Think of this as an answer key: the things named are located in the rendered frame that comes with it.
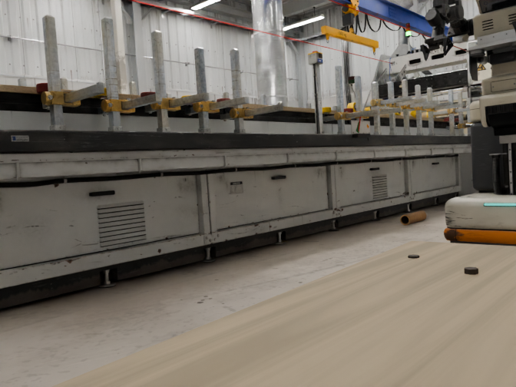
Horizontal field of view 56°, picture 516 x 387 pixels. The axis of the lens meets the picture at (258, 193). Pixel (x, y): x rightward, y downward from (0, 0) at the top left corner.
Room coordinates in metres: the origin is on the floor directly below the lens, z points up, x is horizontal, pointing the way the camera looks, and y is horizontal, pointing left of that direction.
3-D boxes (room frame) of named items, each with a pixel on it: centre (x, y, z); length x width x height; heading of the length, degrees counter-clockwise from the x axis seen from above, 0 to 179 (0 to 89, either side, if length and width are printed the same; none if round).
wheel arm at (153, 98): (2.07, 0.52, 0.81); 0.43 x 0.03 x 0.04; 47
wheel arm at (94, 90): (1.89, 0.69, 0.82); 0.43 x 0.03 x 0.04; 47
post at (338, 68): (3.36, -0.60, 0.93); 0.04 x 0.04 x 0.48; 47
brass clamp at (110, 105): (2.09, 0.57, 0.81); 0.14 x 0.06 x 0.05; 137
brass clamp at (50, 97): (1.91, 0.74, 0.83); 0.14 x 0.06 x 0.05; 137
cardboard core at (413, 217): (3.81, -1.21, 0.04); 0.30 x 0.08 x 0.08; 137
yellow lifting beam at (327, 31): (8.51, -1.79, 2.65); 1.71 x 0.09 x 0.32; 137
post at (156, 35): (2.26, 0.42, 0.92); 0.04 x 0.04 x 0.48; 47
